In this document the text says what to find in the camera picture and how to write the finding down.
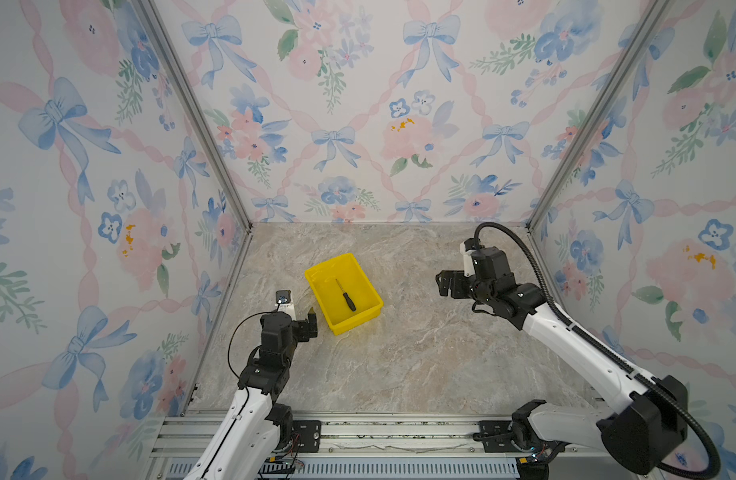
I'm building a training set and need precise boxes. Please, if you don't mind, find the black handle screwdriver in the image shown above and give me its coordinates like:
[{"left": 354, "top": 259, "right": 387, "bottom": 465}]
[{"left": 335, "top": 278, "right": 357, "bottom": 312}]

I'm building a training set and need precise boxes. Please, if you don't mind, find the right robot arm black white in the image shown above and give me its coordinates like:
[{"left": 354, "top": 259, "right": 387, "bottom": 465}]
[{"left": 436, "top": 240, "right": 688, "bottom": 475}]

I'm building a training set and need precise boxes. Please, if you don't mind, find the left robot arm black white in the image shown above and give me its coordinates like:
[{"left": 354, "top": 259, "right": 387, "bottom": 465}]
[{"left": 186, "top": 309, "right": 318, "bottom": 479}]

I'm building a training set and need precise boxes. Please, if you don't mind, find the yellow plastic bin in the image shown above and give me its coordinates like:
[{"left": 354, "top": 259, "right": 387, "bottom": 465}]
[{"left": 305, "top": 253, "right": 384, "bottom": 336}]

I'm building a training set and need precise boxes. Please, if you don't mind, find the thin black cable left arm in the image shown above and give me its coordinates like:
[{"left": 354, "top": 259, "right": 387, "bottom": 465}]
[{"left": 226, "top": 310, "right": 267, "bottom": 380}]

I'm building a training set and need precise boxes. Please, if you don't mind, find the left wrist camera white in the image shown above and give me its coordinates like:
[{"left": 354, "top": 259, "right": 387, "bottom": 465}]
[{"left": 275, "top": 289, "right": 297, "bottom": 320}]

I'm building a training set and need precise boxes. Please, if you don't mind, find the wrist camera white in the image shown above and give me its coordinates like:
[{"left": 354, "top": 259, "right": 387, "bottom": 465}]
[
  {"left": 275, "top": 289, "right": 297, "bottom": 320},
  {"left": 460, "top": 237, "right": 478, "bottom": 277}
]

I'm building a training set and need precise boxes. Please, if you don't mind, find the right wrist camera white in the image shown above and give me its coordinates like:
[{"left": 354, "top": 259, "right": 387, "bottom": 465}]
[{"left": 460, "top": 237, "right": 478, "bottom": 277}]

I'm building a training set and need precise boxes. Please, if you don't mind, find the aluminium rail frame base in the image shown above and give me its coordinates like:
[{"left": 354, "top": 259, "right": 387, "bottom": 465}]
[{"left": 145, "top": 410, "right": 666, "bottom": 480}]

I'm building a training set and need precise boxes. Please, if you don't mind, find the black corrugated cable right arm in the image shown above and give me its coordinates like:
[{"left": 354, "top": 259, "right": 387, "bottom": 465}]
[{"left": 473, "top": 221, "right": 723, "bottom": 480}]

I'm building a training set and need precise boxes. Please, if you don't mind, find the right aluminium corner post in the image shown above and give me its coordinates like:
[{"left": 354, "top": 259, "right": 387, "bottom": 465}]
[{"left": 526, "top": 0, "right": 672, "bottom": 233}]

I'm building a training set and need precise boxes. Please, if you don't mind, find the aluminium corner post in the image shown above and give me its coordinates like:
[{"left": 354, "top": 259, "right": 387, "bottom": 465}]
[
  {"left": 132, "top": 0, "right": 252, "bottom": 234},
  {"left": 526, "top": 0, "right": 672, "bottom": 233}
]

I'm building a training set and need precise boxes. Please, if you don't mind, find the left aluminium corner post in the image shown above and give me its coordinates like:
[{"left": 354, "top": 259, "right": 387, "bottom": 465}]
[{"left": 132, "top": 0, "right": 252, "bottom": 234}]

